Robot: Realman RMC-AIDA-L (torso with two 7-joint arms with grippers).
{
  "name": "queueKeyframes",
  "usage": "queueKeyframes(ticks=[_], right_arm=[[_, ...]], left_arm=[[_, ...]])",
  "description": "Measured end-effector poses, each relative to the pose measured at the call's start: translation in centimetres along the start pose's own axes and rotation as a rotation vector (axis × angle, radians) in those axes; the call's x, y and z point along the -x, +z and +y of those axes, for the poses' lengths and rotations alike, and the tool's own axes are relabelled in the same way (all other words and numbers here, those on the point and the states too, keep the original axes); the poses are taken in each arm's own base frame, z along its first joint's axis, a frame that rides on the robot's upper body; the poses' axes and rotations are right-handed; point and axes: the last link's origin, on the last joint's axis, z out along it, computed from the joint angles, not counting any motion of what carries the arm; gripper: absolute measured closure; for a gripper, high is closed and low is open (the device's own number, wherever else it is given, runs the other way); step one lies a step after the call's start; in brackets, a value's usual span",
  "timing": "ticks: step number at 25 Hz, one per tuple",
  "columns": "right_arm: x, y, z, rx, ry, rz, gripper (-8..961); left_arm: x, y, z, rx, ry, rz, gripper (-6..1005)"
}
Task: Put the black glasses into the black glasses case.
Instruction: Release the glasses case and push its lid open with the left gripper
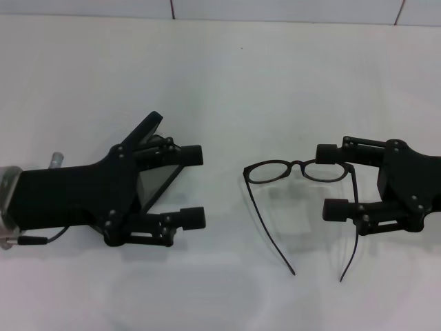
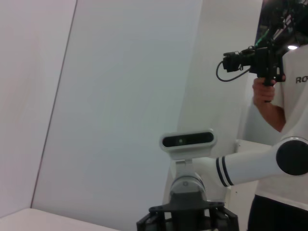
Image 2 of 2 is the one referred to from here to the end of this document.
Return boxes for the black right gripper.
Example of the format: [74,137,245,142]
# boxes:
[136,190,239,231]

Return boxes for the bystander bare forearm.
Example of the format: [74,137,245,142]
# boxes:
[252,100,287,132]

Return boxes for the bystander bare hand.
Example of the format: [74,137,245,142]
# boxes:
[252,77,276,103]

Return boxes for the black trousers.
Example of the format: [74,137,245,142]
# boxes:
[247,194,308,231]

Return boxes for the person in white shirt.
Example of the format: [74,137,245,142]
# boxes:
[255,43,308,207]

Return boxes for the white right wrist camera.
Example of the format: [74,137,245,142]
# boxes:
[159,128,217,161]

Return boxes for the black video camera cable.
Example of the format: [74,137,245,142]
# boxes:
[216,60,252,83]

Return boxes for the black handheld video camera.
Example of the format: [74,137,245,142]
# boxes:
[221,45,286,103]

